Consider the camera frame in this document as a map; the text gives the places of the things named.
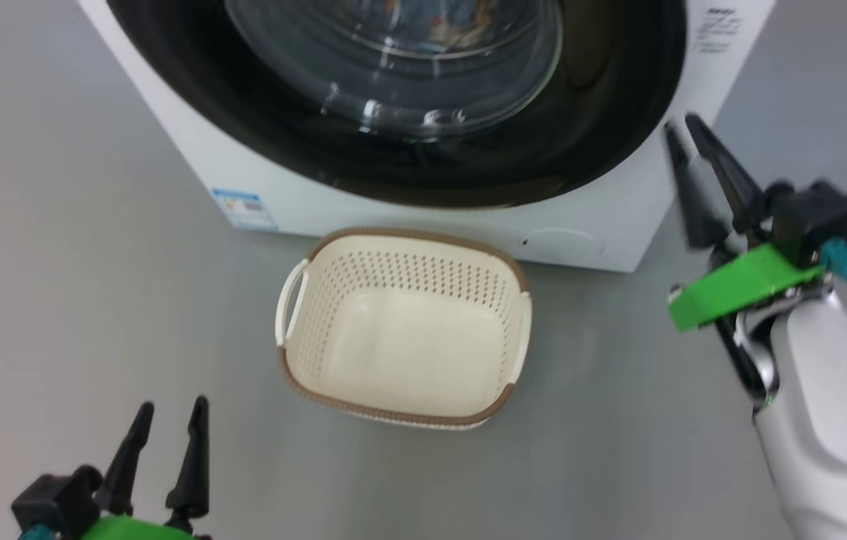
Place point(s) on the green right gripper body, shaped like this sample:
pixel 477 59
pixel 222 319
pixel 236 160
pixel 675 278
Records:
pixel 746 285

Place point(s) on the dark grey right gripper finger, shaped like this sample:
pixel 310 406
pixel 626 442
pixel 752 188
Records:
pixel 738 187
pixel 697 210

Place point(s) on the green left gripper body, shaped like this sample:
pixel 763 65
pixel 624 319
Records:
pixel 130 531

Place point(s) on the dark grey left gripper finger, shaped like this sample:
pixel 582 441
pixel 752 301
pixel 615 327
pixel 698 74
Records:
pixel 194 472
pixel 127 472

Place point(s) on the dark round glass washer door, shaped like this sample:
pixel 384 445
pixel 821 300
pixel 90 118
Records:
pixel 603 112

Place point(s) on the blue cartoon-print shirt cream trim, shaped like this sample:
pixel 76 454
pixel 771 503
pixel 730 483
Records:
pixel 461 26

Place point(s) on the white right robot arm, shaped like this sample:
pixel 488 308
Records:
pixel 828 420

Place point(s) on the white front-load washing machine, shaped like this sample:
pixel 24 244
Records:
pixel 618 225

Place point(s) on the round filter cover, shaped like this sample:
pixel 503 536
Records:
pixel 562 246

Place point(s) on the printed text notice sticker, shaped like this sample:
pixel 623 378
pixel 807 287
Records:
pixel 717 30

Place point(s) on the cream perforated laundry basket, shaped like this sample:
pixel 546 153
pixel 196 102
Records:
pixel 408 352

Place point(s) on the blue energy label sticker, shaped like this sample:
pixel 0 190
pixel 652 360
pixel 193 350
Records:
pixel 245 208

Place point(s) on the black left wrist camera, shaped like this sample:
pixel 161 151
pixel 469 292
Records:
pixel 55 499

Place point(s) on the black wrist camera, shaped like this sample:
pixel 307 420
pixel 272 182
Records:
pixel 55 499
pixel 821 217

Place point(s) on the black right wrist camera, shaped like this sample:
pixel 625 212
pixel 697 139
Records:
pixel 821 217

